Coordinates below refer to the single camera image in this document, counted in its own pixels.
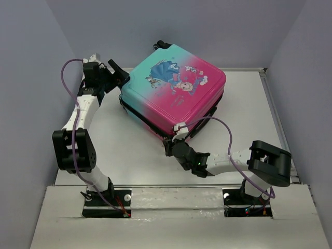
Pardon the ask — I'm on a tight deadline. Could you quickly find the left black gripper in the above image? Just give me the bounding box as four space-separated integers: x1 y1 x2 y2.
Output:
98 60 129 93

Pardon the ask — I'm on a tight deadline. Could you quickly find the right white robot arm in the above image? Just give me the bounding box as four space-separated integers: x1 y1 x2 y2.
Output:
162 139 292 203

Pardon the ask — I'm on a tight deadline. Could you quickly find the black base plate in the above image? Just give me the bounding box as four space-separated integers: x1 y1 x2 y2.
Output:
80 188 132 218
223 189 273 218

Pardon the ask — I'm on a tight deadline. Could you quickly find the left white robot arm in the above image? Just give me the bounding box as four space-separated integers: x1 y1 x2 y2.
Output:
52 56 130 206

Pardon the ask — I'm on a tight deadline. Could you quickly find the aluminium rail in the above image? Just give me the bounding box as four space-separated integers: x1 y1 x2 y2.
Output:
114 184 241 188

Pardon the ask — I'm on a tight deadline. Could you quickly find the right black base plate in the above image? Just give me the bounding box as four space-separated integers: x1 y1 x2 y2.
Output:
223 189 273 218

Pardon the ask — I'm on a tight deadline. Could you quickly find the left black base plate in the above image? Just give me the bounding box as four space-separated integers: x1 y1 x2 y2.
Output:
80 188 132 218

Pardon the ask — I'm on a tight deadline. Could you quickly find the pink and teal suitcase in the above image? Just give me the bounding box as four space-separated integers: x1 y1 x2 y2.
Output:
119 40 226 139

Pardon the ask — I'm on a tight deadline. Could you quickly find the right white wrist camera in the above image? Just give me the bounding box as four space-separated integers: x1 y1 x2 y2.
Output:
172 122 189 142

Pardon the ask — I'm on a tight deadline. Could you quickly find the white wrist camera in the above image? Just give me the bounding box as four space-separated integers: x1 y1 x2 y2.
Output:
172 122 189 142
82 53 101 64

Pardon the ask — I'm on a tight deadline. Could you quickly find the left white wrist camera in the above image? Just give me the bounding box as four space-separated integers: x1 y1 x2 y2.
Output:
82 53 101 64

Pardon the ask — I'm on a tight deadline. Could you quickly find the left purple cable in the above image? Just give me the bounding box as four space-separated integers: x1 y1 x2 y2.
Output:
61 59 129 216

